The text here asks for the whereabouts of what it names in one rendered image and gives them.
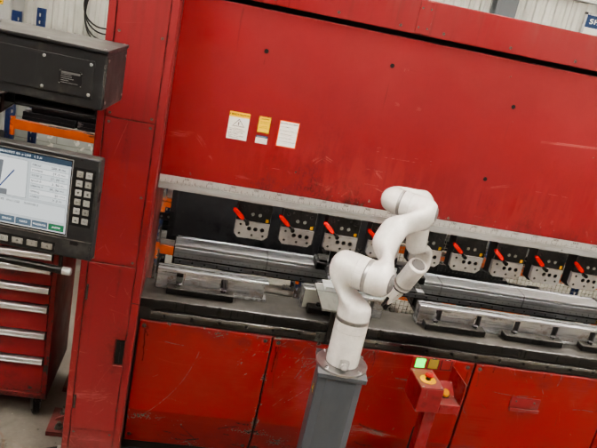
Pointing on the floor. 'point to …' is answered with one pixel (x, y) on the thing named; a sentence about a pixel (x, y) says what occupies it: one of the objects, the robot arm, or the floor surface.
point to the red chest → (33, 324)
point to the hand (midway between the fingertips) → (386, 304)
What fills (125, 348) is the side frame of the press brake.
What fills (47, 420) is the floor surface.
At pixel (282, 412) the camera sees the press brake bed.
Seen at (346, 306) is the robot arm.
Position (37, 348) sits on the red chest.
